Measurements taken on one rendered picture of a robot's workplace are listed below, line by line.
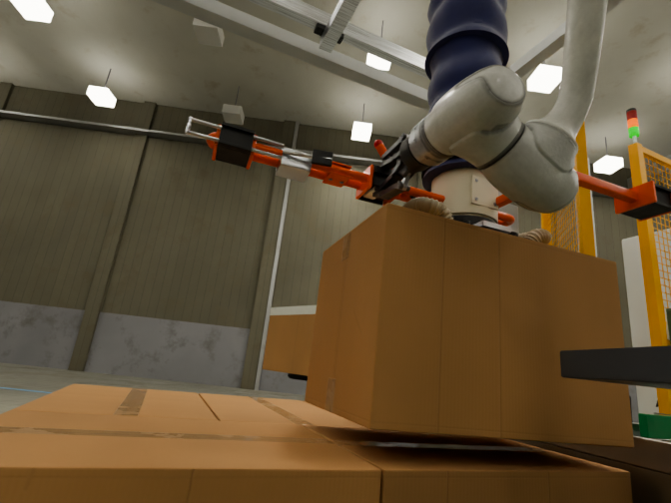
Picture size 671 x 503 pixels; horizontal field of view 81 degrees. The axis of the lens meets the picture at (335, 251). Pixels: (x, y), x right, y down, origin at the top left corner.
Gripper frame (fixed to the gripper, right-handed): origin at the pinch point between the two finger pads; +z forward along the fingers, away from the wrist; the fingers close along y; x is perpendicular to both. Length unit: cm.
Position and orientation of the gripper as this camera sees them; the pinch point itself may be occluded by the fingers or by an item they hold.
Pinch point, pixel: (375, 184)
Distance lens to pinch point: 97.5
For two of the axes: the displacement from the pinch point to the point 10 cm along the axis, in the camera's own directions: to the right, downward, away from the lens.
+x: 9.1, 2.1, 3.5
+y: -1.1, 9.6, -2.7
